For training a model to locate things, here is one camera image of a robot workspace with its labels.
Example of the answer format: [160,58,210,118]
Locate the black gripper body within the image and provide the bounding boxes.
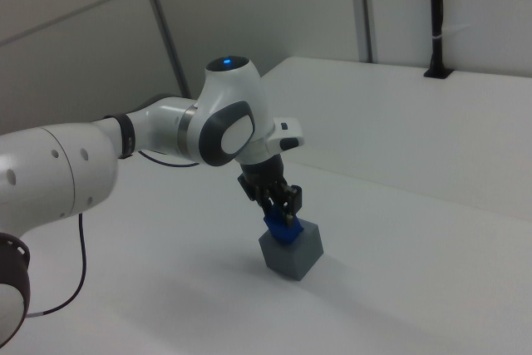
[237,154,288,201]

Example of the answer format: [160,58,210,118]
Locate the blue toy block with knob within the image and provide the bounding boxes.
[263,209,307,246]

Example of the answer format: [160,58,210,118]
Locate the grey hollow cuboid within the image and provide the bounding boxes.
[258,222,325,282]

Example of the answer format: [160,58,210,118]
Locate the black clamped pole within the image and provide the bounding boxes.
[422,0,453,80]

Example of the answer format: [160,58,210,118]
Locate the black cable strap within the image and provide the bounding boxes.
[102,111,137,160]

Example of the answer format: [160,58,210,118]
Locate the grey partition post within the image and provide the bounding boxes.
[138,0,193,99]
[356,0,380,64]

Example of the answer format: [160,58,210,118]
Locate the long black robot cable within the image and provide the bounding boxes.
[23,148,202,320]

